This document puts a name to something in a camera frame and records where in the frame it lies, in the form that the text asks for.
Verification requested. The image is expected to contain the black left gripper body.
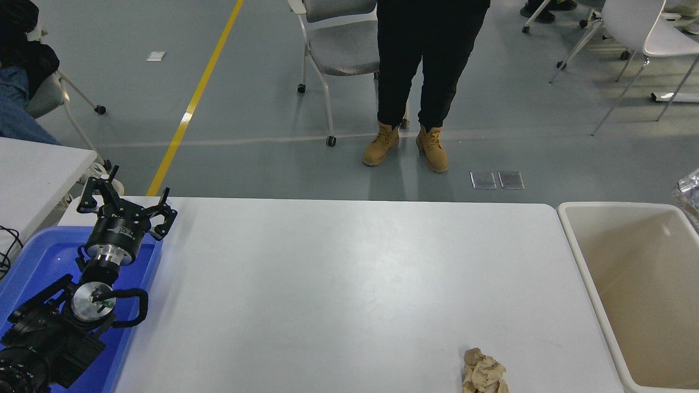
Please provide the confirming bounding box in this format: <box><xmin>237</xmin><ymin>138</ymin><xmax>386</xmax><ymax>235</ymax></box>
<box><xmin>85</xmin><ymin>209</ymin><xmax>152</xmax><ymax>258</ymax></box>

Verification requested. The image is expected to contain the foil tray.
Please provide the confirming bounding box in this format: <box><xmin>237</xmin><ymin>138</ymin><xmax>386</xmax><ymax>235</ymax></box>
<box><xmin>676</xmin><ymin>168</ymin><xmax>699</xmax><ymax>219</ymax></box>

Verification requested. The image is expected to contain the blue plastic tray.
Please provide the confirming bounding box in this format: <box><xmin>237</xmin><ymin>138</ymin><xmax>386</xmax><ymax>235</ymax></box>
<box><xmin>0</xmin><ymin>227</ymin><xmax>164</xmax><ymax>393</ymax></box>

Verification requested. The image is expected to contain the white side table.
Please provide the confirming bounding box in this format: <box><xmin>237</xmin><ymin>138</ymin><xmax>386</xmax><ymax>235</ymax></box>
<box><xmin>0</xmin><ymin>138</ymin><xmax>98</xmax><ymax>257</ymax></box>

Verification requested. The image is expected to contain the white-framed wheeled chair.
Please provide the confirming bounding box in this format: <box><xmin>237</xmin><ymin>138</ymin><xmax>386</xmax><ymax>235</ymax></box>
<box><xmin>25</xmin><ymin>16</ymin><xmax>112</xmax><ymax>172</ymax></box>

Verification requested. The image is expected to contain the person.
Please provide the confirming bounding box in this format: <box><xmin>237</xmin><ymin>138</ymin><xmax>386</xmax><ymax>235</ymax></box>
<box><xmin>0</xmin><ymin>0</ymin><xmax>61</xmax><ymax>147</ymax></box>
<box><xmin>362</xmin><ymin>0</ymin><xmax>490</xmax><ymax>173</ymax></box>
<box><xmin>520</xmin><ymin>0</ymin><xmax>578</xmax><ymax>24</ymax></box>

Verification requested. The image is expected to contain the grey padded wheeled chair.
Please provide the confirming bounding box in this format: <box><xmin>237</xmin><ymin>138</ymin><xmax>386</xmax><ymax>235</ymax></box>
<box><xmin>288</xmin><ymin>0</ymin><xmax>410</xmax><ymax>147</ymax></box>

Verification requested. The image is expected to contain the crumpled tan paper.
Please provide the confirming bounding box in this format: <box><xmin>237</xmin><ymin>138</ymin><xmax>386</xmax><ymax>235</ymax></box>
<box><xmin>462</xmin><ymin>348</ymin><xmax>510</xmax><ymax>393</ymax></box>

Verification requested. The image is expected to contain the large pale plastic bin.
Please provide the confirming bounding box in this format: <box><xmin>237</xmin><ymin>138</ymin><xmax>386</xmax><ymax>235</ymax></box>
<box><xmin>557</xmin><ymin>201</ymin><xmax>699</xmax><ymax>393</ymax></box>

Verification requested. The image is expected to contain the white-legged wheeled chair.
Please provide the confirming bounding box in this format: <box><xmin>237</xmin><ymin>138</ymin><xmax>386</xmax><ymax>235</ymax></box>
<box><xmin>523</xmin><ymin>0</ymin><xmax>604</xmax><ymax>34</ymax></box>

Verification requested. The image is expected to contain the white plastic shell chair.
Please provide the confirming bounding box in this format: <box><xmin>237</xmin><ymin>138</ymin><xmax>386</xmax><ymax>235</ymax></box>
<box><xmin>549</xmin><ymin>0</ymin><xmax>699</xmax><ymax>136</ymax></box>

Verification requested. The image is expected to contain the white flat stand base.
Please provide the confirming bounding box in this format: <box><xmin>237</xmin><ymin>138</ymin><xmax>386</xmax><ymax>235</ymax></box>
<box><xmin>650</xmin><ymin>92</ymin><xmax>699</xmax><ymax>104</ymax></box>

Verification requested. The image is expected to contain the thin black cable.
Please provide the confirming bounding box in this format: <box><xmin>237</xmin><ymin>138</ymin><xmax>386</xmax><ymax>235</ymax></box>
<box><xmin>0</xmin><ymin>225</ymin><xmax>23</xmax><ymax>279</ymax></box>

